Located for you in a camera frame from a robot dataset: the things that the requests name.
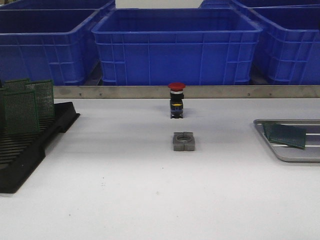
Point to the green perfboard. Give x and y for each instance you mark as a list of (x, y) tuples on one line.
[(44, 97), (274, 132), (16, 85), (294, 136), (21, 112)]

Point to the black slotted board rack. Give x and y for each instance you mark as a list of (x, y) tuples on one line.
[(20, 155)]

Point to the silver metal tray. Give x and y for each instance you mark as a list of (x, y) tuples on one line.
[(285, 153)]

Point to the grey square mounting block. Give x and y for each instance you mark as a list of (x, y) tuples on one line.
[(183, 141)]

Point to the red emergency stop button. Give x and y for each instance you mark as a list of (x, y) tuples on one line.
[(176, 99)]

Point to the blue plastic crate middle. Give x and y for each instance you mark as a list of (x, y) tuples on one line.
[(195, 46)]

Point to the blue plastic crate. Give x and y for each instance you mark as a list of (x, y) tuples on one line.
[(45, 44), (288, 50), (195, 46)]

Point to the blue crate behind middle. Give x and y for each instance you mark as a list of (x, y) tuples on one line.
[(212, 4)]

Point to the blue plastic crate left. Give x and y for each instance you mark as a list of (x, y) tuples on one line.
[(45, 44)]

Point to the blue plastic crate right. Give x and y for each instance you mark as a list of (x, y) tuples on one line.
[(288, 50)]

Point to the blue crate behind right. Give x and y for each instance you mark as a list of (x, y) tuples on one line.
[(276, 3)]

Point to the blue crate behind left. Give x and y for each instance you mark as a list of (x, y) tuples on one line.
[(58, 4)]

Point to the steel shelf frame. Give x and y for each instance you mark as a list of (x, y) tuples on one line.
[(190, 92)]

